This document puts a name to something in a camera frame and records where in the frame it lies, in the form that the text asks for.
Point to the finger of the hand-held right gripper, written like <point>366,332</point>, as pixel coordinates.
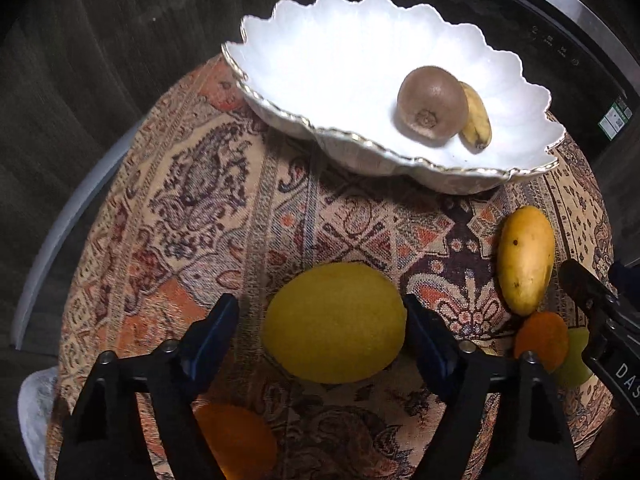
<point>625,280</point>
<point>582,282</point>

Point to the patterned woven cloth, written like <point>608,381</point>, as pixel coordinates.
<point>200,210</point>

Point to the green white sticker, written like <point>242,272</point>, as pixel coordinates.
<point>616,117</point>

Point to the yellow mango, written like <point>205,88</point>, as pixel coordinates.
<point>525,260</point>

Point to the orange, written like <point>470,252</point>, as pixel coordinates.
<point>240,440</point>
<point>542,340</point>

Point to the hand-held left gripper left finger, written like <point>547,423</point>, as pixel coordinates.
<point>221,327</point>

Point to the black oven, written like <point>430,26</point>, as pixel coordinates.
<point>500,10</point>

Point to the large yellow lemon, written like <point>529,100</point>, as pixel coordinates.
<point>335,322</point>

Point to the white scalloped bowl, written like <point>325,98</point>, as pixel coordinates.
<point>340,75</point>

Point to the white cloth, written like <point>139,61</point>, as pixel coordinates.
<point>35,410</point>

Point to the grey cabinet baseboard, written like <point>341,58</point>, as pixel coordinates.
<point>65,220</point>

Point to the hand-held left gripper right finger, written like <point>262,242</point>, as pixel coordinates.
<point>424,330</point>

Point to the small yellow banana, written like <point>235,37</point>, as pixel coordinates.
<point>477,120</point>

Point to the green round fruit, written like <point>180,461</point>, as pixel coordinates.
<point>572,365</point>

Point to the brown kiwi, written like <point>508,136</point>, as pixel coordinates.
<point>430,100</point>

